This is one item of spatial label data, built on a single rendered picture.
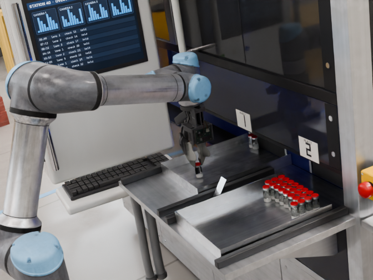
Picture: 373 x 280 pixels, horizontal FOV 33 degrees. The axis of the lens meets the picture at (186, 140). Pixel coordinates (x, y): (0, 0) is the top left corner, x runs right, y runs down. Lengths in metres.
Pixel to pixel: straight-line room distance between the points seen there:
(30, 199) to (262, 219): 0.61
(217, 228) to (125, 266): 1.65
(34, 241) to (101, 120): 0.89
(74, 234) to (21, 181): 2.15
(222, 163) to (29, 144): 0.75
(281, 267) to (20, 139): 1.01
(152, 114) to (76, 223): 1.57
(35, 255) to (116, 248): 2.00
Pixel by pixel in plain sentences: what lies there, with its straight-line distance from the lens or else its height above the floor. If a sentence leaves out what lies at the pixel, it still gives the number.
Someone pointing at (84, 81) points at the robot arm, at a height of 1.36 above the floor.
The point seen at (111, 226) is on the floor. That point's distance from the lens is 3.73.
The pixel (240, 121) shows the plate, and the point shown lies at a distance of 2.07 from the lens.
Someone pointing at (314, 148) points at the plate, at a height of 1.03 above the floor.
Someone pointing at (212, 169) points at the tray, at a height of 0.88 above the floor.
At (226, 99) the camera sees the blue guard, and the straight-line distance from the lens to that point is 2.12.
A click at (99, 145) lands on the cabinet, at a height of 0.90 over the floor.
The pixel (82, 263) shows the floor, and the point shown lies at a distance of 3.45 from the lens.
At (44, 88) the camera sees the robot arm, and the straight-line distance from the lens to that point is 1.50.
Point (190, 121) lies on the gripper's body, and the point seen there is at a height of 1.08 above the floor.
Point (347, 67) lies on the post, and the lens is 1.55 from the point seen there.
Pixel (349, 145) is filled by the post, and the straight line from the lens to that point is 1.63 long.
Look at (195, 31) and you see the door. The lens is 2.22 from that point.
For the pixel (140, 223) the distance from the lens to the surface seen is 2.68.
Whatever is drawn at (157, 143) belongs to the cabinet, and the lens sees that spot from 2.46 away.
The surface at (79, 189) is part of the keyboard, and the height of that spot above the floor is 0.83.
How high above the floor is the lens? 1.73
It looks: 21 degrees down
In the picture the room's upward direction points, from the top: 9 degrees counter-clockwise
